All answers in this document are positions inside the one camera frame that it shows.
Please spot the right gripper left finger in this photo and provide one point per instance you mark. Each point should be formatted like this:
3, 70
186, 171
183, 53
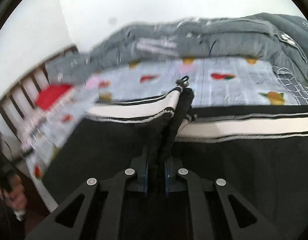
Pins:
102, 209

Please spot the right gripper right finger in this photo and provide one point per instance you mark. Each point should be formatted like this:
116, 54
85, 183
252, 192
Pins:
206, 209

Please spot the person left hand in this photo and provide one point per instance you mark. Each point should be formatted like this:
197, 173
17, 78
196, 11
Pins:
15, 199

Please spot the dark wooden headboard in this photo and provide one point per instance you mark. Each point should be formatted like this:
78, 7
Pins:
18, 103

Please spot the red pillow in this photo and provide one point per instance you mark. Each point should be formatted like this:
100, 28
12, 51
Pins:
47, 97

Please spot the fruit print bed cover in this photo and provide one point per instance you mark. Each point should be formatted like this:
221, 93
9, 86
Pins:
223, 81

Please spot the grey quilted duvet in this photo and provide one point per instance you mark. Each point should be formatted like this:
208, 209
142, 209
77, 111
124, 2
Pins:
279, 39

